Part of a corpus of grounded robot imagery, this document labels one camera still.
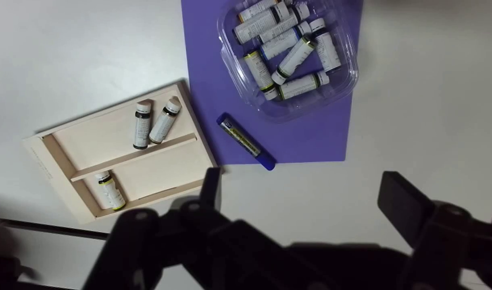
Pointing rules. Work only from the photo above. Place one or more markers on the purple mat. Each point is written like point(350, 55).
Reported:
point(213, 80)

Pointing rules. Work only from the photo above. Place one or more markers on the blue marker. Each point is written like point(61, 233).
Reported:
point(243, 138)

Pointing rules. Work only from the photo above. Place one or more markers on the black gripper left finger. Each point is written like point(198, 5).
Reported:
point(211, 187)

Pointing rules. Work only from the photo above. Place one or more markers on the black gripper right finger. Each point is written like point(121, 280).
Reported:
point(403, 206)

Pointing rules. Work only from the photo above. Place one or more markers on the white cylindrical marker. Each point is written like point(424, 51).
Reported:
point(327, 51)
point(293, 58)
point(255, 8)
point(110, 191)
point(163, 122)
point(255, 26)
point(279, 43)
point(142, 125)
point(281, 27)
point(258, 71)
point(301, 85)

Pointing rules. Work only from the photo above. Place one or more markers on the light wooden tray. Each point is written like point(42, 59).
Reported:
point(116, 133)

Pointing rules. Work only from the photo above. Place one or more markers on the clear plastic clamshell container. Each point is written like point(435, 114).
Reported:
point(339, 92)

